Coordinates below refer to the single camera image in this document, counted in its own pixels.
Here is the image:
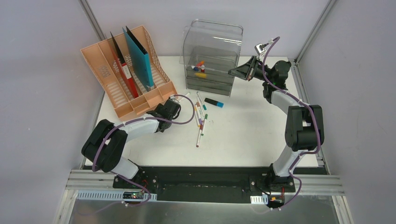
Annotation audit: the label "red folder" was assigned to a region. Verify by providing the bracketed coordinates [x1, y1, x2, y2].
[110, 33, 139, 98]

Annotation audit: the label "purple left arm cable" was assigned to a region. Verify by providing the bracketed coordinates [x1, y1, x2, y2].
[76, 94, 196, 216]

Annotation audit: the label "white marker yellow caps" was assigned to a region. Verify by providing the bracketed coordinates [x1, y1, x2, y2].
[194, 105, 201, 127]

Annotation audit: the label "aluminium frame rail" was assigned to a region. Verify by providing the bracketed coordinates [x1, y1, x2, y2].
[65, 170, 157, 202]

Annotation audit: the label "white marker purple cap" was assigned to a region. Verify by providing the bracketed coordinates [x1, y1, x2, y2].
[196, 102, 204, 123]

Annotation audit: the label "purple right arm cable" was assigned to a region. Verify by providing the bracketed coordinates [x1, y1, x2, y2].
[250, 36, 322, 214]

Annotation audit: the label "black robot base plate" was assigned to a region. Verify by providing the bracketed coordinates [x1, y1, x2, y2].
[132, 166, 296, 203]

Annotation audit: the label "white marker green cap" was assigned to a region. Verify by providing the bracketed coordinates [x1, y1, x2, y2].
[200, 114, 208, 136]

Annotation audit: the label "peach plastic file organizer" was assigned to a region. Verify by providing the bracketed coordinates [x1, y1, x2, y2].
[81, 26, 177, 121]

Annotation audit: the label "smoked clear drawer box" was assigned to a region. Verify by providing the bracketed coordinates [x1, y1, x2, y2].
[180, 19, 243, 96]

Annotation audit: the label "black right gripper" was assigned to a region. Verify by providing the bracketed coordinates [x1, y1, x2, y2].
[228, 56, 274, 84]

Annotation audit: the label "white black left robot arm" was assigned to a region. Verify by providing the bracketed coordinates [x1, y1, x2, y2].
[81, 99, 181, 189]

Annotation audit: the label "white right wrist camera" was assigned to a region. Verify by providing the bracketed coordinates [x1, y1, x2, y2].
[254, 43, 268, 56]

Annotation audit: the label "teal folder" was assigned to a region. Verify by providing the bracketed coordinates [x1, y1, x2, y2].
[123, 26, 155, 91]

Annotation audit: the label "white marker brown cap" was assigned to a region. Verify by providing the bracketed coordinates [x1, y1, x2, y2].
[196, 125, 203, 147]

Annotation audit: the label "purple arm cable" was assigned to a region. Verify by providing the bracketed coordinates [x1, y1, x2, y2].
[250, 36, 322, 214]
[76, 94, 196, 216]

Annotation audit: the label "red orange small bottle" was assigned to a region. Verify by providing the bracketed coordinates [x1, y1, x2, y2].
[196, 61, 205, 67]

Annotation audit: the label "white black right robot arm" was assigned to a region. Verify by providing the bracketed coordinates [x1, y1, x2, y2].
[228, 56, 324, 191]

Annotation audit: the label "black highlighter blue cap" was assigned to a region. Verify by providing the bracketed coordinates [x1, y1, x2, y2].
[204, 98, 224, 108]

